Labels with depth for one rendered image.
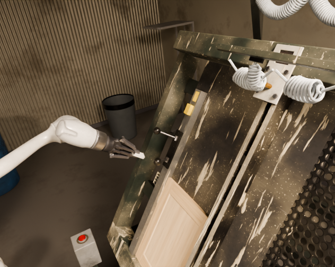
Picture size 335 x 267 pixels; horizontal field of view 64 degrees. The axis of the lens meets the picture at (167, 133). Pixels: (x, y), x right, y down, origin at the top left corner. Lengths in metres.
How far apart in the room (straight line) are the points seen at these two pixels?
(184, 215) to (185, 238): 0.10
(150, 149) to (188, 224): 0.52
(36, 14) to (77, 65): 0.93
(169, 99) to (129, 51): 3.71
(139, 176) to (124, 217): 0.28
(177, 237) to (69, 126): 0.69
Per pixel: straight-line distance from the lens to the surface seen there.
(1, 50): 4.73
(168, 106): 1.51
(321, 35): 3.10
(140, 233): 1.53
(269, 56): 0.81
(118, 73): 5.13
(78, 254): 1.72
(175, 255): 1.34
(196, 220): 1.22
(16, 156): 1.23
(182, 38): 1.47
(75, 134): 1.17
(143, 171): 1.61
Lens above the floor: 2.14
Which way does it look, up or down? 28 degrees down
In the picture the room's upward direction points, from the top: 7 degrees counter-clockwise
